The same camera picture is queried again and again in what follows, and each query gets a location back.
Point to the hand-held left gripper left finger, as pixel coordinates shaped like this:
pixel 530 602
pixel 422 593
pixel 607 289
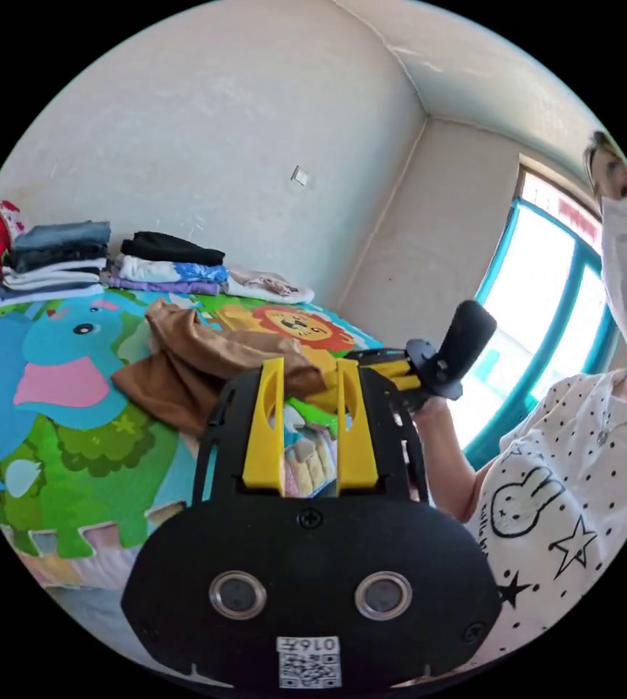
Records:
pixel 263 431

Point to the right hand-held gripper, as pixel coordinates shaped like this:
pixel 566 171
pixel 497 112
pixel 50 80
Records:
pixel 384 355

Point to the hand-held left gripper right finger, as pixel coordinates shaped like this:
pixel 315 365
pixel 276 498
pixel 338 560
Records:
pixel 354 437

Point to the person's right forearm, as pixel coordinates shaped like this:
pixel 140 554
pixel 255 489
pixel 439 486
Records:
pixel 452 475

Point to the brown t-shirt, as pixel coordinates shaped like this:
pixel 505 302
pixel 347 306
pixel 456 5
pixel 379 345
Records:
pixel 193 377

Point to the person's right hand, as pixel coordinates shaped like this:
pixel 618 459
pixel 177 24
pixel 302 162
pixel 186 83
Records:
pixel 436 420

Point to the bed with animal print mat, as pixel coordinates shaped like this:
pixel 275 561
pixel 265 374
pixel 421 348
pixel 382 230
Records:
pixel 73 437

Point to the person's body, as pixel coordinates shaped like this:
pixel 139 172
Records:
pixel 564 491

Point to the pile of clothes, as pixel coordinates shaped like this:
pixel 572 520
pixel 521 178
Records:
pixel 62 256

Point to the window with teal frame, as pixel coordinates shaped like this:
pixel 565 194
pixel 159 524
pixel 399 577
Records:
pixel 537 284

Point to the white wall switch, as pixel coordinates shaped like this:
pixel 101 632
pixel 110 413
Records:
pixel 300 176

